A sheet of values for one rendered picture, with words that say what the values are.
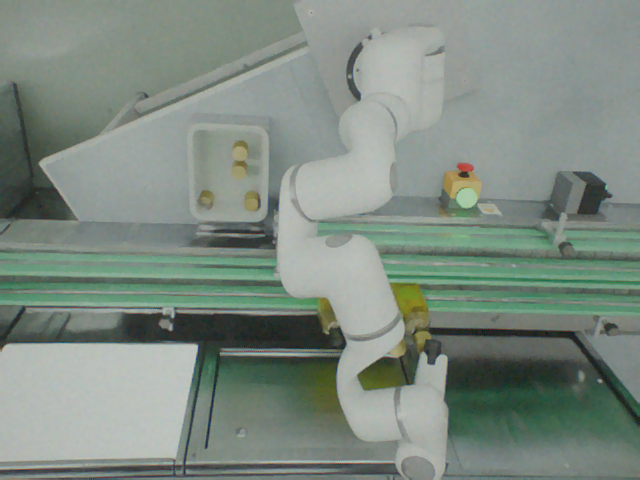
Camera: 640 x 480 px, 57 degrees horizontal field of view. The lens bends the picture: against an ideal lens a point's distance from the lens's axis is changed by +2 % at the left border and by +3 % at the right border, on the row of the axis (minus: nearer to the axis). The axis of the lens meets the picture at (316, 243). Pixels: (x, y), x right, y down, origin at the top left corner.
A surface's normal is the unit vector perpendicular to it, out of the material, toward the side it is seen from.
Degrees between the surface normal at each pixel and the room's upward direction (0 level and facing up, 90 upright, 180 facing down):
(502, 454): 90
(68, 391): 90
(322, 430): 90
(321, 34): 4
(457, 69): 4
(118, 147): 0
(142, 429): 90
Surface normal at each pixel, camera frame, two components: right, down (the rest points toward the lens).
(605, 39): 0.07, 0.47
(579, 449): 0.07, -0.88
